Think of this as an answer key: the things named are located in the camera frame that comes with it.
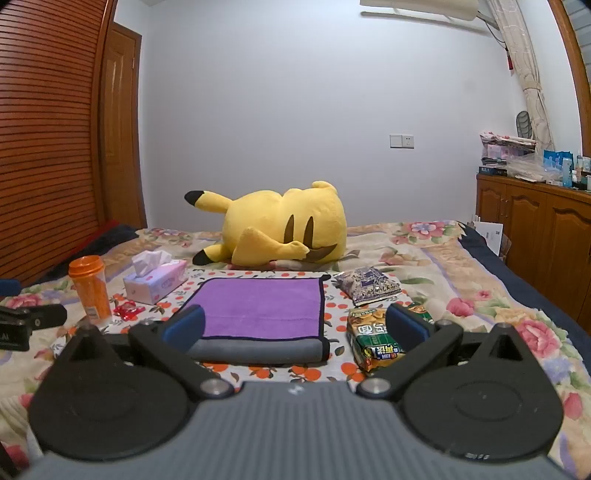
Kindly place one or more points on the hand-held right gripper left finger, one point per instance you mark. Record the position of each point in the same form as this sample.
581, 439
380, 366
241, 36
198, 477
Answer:
184, 328

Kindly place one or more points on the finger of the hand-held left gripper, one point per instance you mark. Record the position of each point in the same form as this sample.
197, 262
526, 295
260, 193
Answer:
41, 316
9, 287

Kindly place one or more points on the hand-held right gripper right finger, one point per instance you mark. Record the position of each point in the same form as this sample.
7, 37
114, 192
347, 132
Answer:
406, 328

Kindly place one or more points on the purple and grey towel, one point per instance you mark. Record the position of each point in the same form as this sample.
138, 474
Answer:
258, 309

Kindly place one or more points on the green snack packet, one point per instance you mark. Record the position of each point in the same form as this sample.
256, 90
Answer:
369, 339

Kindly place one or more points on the white and pink tissue box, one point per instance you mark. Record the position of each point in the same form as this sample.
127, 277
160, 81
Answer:
157, 282

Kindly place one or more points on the orange plastic bottle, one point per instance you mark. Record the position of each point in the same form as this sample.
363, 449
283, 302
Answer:
92, 290

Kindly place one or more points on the red candy wrapper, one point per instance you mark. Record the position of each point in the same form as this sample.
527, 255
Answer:
128, 310

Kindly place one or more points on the purple snack packet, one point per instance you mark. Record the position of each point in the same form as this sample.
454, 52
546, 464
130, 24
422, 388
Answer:
367, 284

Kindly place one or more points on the dark blue red-edged blanket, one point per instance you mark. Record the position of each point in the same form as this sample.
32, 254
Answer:
111, 236

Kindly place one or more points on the white cardboard carton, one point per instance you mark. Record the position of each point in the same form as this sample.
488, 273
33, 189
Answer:
491, 233

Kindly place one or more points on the dark blue bed cover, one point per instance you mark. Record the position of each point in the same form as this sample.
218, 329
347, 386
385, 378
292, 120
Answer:
531, 290

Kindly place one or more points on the yellow plush toy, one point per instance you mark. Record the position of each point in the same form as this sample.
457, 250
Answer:
268, 217

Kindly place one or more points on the wooden louvred wardrobe door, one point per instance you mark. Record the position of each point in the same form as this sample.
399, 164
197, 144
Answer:
46, 138

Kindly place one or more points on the wooden cabinet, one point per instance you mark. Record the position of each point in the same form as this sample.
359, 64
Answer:
531, 230

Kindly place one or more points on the stack of pink packages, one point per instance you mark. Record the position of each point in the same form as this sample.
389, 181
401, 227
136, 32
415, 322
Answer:
503, 150

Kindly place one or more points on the clear plastic bag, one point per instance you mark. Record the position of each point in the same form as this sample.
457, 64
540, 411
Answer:
535, 170

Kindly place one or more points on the blue and white boxes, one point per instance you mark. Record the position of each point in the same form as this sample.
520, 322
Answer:
568, 168

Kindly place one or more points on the small dark fan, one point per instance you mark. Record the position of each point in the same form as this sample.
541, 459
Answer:
525, 124

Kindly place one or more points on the beige patterned curtain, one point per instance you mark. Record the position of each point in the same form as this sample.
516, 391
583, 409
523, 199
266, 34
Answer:
526, 69

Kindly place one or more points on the red hanging ornament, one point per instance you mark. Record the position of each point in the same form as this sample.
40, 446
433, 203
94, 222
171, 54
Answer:
510, 59

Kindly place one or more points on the white air conditioner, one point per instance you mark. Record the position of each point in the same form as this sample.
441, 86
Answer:
415, 9

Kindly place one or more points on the white wall socket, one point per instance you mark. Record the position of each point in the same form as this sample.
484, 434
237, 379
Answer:
401, 141

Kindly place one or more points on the wooden window frame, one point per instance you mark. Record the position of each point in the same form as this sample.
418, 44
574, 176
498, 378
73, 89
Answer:
577, 69

